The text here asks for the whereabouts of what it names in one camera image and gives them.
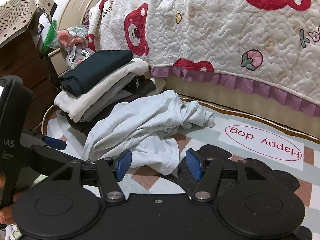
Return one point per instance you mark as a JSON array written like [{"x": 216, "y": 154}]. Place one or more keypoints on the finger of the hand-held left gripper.
[{"x": 56, "y": 143}]

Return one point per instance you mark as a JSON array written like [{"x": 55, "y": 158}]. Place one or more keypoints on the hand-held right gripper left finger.
[{"x": 123, "y": 165}]

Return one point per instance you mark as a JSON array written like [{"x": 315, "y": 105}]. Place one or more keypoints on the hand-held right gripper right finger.
[{"x": 193, "y": 165}]

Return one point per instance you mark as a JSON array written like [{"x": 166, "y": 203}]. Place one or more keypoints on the light grey shirt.
[{"x": 140, "y": 120}]

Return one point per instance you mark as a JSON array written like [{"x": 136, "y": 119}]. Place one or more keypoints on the person's left hand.
[{"x": 6, "y": 215}]

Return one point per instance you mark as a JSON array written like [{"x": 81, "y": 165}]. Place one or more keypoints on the black folded garment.
[{"x": 80, "y": 126}]

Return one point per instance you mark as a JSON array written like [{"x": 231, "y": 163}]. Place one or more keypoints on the white folded garment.
[{"x": 82, "y": 102}]

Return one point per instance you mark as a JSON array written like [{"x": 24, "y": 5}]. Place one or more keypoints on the brown wooden nightstand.
[{"x": 20, "y": 65}]

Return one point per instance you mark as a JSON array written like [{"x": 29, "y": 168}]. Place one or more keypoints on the grey folded garment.
[{"x": 110, "y": 97}]

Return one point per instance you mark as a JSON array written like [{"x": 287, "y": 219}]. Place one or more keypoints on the printed checkered floor mat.
[{"x": 250, "y": 125}]

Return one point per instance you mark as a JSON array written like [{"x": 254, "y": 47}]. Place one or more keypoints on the dark green folded garment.
[{"x": 95, "y": 70}]

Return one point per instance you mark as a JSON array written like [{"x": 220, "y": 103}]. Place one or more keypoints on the green plastic bag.
[{"x": 50, "y": 36}]

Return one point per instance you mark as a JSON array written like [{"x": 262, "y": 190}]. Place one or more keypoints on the grey rabbit plush toy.
[{"x": 80, "y": 52}]

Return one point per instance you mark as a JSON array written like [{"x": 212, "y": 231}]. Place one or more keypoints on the clear plastic bag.
[{"x": 78, "y": 30}]

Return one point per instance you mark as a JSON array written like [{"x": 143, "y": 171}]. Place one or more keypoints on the beige round headboard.
[{"x": 75, "y": 7}]

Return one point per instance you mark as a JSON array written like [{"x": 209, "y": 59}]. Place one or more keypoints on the white quilted bear bedspread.
[{"x": 212, "y": 30}]

